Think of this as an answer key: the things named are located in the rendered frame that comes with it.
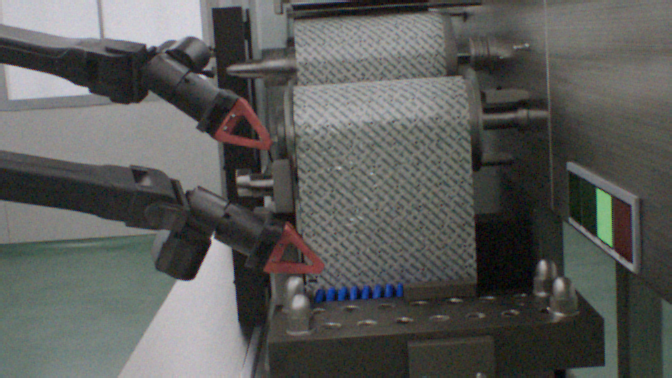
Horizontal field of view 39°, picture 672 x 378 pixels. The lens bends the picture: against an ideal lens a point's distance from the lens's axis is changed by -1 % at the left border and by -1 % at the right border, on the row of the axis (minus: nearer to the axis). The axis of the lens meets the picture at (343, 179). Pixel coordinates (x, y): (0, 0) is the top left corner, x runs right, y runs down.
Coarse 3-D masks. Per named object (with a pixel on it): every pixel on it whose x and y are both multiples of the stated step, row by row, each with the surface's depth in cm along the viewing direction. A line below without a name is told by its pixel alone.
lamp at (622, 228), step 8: (616, 200) 91; (616, 208) 91; (624, 208) 88; (616, 216) 91; (624, 216) 89; (616, 224) 91; (624, 224) 89; (616, 232) 92; (624, 232) 89; (616, 240) 92; (624, 240) 89; (616, 248) 92; (624, 248) 89
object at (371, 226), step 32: (320, 192) 131; (352, 192) 131; (384, 192) 131; (416, 192) 131; (448, 192) 131; (320, 224) 132; (352, 224) 132; (384, 224) 132; (416, 224) 132; (448, 224) 132; (320, 256) 132; (352, 256) 132; (384, 256) 132; (416, 256) 132; (448, 256) 132; (384, 288) 133
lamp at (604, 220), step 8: (600, 192) 96; (600, 200) 96; (608, 200) 94; (600, 208) 97; (608, 208) 94; (600, 216) 97; (608, 216) 94; (600, 224) 97; (608, 224) 94; (600, 232) 97; (608, 232) 94; (608, 240) 94
